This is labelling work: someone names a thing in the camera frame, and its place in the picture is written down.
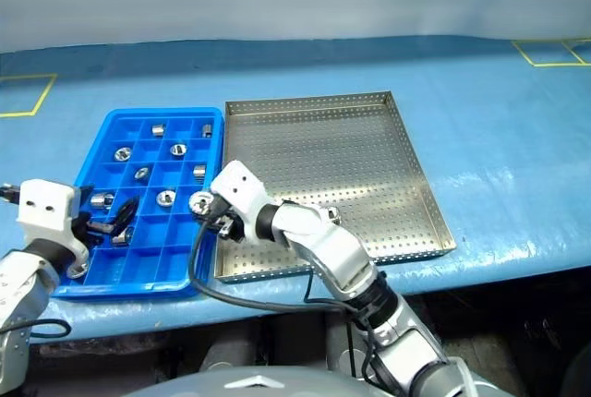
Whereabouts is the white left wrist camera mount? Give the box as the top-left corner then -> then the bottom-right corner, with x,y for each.
16,178 -> 91,280

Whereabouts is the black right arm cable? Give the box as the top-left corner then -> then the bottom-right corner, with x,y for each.
189,217 -> 387,384

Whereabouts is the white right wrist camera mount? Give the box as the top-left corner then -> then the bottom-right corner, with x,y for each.
210,161 -> 281,246

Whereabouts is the blue plastic compartment tray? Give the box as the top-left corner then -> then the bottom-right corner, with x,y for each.
53,107 -> 226,300

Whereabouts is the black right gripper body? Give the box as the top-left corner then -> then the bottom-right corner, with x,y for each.
221,202 -> 248,244

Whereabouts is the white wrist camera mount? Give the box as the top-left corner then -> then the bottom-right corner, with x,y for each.
210,161 -> 281,246
16,178 -> 91,280

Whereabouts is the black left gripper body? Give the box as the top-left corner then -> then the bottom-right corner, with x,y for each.
68,186 -> 105,248

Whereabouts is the perforated steel tray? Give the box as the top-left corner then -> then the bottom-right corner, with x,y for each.
214,90 -> 458,283

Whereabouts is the grey robot torso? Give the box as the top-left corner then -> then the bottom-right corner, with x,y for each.
122,359 -> 513,397

